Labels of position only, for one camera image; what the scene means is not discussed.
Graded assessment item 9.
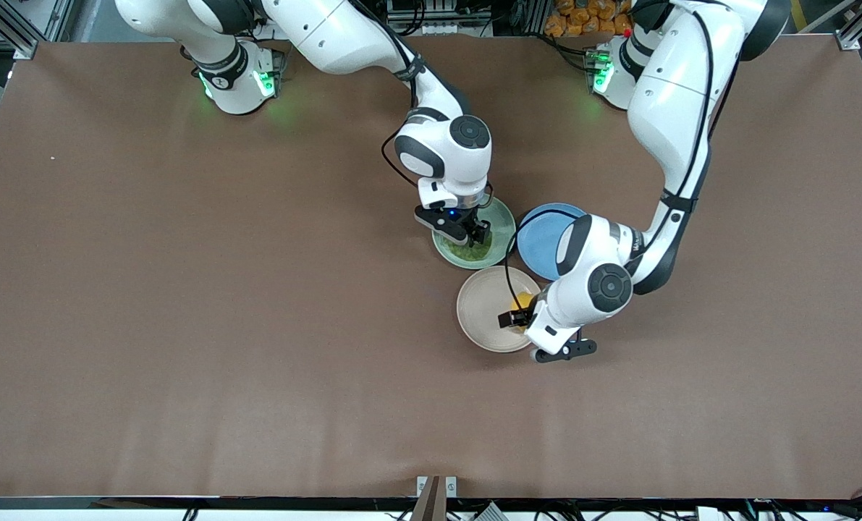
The yellow lemon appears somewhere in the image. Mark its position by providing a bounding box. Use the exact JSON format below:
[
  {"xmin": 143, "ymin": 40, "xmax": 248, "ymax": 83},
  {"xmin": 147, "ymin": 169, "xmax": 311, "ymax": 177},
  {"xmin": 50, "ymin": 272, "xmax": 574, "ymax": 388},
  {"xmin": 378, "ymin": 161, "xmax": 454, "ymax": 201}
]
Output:
[{"xmin": 512, "ymin": 292, "xmax": 540, "ymax": 335}]

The green lettuce leaf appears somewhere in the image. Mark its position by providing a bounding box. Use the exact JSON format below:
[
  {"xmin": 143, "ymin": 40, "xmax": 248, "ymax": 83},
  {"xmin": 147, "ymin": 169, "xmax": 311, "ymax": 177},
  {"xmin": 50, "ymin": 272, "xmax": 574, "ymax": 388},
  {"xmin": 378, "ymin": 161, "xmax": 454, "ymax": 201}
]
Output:
[{"xmin": 441, "ymin": 235, "xmax": 493, "ymax": 263}]

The light green plate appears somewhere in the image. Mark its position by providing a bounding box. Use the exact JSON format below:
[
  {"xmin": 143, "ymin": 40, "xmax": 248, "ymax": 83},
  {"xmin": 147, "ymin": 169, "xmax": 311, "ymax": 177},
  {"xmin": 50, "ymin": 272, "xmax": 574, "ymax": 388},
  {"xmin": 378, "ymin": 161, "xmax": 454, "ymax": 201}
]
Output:
[{"xmin": 432, "ymin": 195, "xmax": 517, "ymax": 271}]

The beige plate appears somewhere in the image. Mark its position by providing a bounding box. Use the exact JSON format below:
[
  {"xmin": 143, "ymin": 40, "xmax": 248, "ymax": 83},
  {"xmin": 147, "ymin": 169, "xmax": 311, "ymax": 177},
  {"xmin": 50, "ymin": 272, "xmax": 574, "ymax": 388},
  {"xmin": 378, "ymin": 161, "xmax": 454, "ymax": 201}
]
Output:
[{"xmin": 457, "ymin": 266, "xmax": 544, "ymax": 354}]

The blue plate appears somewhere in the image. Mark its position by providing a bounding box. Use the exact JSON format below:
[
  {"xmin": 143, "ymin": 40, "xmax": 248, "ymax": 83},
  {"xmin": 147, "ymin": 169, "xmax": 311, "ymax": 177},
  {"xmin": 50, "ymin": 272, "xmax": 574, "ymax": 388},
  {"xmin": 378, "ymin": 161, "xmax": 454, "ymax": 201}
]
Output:
[{"xmin": 517, "ymin": 203, "xmax": 591, "ymax": 281}]

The black equipment rack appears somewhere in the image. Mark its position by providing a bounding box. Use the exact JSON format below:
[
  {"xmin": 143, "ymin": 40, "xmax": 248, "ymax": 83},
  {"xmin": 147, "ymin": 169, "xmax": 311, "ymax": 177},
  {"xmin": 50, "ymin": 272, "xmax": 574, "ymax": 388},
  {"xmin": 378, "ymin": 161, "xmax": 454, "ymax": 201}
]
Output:
[{"xmin": 380, "ymin": 0, "xmax": 547, "ymax": 38}]

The orange snack bag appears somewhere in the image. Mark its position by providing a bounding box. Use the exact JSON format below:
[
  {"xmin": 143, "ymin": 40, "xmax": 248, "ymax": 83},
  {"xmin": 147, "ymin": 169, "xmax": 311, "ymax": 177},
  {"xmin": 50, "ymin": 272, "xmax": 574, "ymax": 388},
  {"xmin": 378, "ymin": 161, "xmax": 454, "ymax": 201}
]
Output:
[{"xmin": 544, "ymin": 0, "xmax": 635, "ymax": 38}]

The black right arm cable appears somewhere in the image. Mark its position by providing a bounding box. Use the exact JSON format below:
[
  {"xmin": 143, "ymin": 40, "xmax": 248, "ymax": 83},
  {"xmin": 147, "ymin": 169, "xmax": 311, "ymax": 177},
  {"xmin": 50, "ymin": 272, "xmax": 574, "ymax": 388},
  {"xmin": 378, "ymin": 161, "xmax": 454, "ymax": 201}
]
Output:
[{"xmin": 381, "ymin": 22, "xmax": 435, "ymax": 190}]

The metal bracket with brown wedge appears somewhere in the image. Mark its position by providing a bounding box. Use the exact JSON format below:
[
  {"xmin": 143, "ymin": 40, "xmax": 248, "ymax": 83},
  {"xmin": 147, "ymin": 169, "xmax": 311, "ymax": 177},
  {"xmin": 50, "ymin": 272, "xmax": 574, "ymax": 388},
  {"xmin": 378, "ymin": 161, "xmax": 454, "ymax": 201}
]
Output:
[{"xmin": 410, "ymin": 475, "xmax": 458, "ymax": 521}]

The black base cable bundle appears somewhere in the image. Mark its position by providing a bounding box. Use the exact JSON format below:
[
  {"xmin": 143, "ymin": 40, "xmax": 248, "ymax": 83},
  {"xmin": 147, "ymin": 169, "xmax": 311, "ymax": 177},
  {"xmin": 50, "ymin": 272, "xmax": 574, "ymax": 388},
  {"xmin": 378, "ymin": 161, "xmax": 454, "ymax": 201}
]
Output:
[{"xmin": 543, "ymin": 33, "xmax": 599, "ymax": 73}]

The aluminium frame corner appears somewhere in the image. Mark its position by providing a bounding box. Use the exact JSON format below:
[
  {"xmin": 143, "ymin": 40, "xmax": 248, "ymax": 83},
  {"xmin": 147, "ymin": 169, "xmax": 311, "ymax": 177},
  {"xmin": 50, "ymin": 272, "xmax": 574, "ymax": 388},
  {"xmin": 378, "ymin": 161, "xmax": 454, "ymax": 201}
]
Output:
[
  {"xmin": 0, "ymin": 0, "xmax": 42, "ymax": 60},
  {"xmin": 834, "ymin": 0, "xmax": 862, "ymax": 51}
]

